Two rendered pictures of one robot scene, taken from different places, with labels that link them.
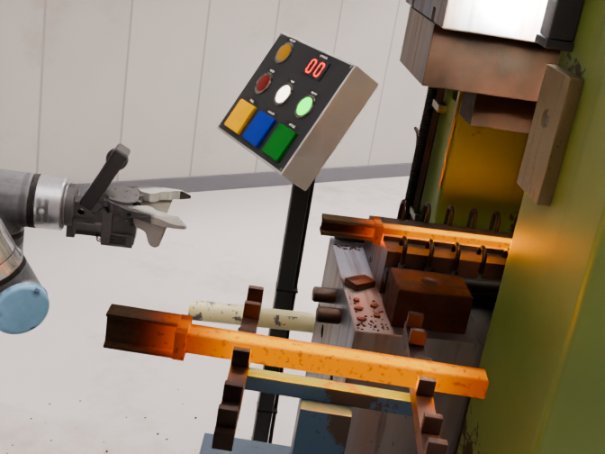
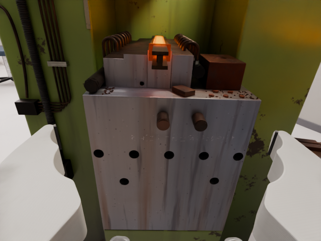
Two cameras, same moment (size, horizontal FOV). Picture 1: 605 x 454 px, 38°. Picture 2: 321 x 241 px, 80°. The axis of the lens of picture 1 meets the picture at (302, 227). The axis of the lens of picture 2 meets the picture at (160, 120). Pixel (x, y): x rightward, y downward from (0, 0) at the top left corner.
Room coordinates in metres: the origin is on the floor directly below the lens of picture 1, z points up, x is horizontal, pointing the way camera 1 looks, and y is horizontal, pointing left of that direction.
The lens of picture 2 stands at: (1.37, 0.30, 1.06)
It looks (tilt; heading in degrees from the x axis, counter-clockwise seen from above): 27 degrees down; 276
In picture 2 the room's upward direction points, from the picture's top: 2 degrees clockwise
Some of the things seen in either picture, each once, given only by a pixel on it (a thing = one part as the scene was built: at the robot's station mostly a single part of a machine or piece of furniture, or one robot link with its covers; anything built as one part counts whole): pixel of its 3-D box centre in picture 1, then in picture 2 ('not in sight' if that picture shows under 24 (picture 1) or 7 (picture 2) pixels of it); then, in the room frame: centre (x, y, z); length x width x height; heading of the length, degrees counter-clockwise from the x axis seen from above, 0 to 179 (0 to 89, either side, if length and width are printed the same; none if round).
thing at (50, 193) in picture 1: (54, 203); not in sight; (1.35, 0.41, 0.98); 0.10 x 0.05 x 0.09; 7
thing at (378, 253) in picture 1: (489, 260); (151, 55); (1.47, -0.34, 0.96); 0.42 x 0.20 x 0.09; 97
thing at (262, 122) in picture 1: (260, 130); not in sight; (1.92, 0.13, 1.01); 0.07 x 0.05 x 0.07; 32
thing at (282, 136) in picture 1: (280, 143); not in sight; (1.84, 0.08, 1.01); 0.07 x 0.05 x 0.07; 32
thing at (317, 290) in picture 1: (324, 295); (163, 120); (1.40, -0.06, 0.87); 0.04 x 0.03 x 0.03; 97
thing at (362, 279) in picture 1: (359, 282); (183, 90); (1.36, -0.11, 0.92); 0.04 x 0.03 x 0.01; 132
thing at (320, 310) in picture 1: (328, 314); (199, 121); (1.33, -0.07, 0.87); 0.04 x 0.03 x 0.03; 97
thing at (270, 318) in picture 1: (285, 320); not in sight; (1.78, 0.00, 0.62); 0.44 x 0.05 x 0.05; 97
